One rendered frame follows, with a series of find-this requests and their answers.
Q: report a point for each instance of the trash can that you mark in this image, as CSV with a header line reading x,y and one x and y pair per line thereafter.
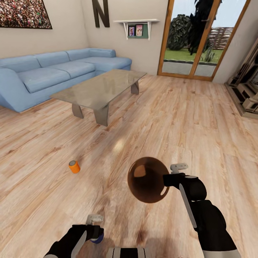
x,y
145,180

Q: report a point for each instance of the can of soda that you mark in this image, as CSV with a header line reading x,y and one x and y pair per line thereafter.
x,y
74,166
98,240

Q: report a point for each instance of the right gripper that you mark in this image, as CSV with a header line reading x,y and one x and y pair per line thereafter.
x,y
169,180

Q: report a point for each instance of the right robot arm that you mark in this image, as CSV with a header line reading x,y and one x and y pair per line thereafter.
x,y
206,218

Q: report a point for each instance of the sofa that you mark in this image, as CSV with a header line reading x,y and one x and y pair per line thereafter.
x,y
27,81

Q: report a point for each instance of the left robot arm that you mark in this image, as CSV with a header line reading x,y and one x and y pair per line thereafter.
x,y
70,244

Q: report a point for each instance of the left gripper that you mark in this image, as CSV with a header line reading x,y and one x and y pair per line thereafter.
x,y
95,231

